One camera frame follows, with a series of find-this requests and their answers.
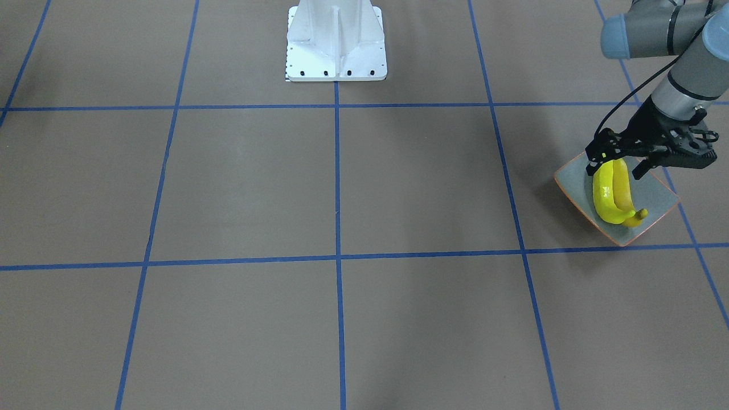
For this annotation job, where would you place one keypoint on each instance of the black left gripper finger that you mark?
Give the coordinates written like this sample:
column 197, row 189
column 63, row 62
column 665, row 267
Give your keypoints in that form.
column 642, row 168
column 593, row 166

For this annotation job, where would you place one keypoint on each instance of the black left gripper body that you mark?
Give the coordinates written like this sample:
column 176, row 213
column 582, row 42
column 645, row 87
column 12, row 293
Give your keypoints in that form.
column 644, row 124

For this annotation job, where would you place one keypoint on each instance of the bright yellow-green banana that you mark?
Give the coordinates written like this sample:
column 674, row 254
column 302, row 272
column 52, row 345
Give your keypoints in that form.
column 602, row 194

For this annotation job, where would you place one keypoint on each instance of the deep yellow banana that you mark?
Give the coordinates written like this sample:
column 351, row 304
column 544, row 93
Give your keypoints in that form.
column 622, row 195

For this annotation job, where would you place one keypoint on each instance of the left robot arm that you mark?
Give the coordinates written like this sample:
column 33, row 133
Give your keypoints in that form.
column 694, row 36

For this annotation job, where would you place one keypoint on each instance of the blue square plate orange rim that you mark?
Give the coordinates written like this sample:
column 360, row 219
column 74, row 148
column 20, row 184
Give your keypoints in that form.
column 648, row 192

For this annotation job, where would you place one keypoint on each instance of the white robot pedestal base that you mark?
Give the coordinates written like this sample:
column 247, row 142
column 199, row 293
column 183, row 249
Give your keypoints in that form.
column 335, row 41

